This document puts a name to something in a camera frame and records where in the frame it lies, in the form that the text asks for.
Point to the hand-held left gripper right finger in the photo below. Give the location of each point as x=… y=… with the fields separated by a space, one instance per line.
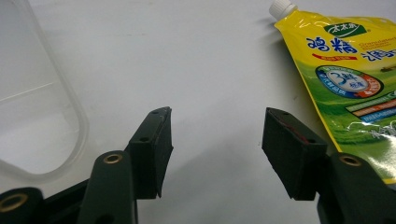
x=292 y=155

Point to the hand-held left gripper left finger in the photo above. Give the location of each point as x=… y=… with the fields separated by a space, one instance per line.
x=149 y=155

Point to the yellow green spout pouch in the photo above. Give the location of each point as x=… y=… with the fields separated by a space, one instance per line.
x=355 y=81

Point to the clear plastic container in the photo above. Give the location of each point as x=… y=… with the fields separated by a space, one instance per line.
x=34 y=102

